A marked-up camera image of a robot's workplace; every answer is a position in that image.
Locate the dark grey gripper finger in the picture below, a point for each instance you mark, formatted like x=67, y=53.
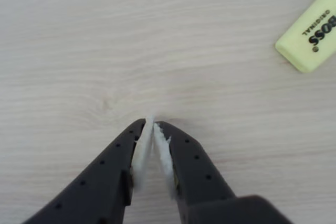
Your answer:
x=199, y=176
x=99, y=176

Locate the yellow highlighter marker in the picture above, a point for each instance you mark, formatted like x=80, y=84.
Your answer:
x=299, y=51

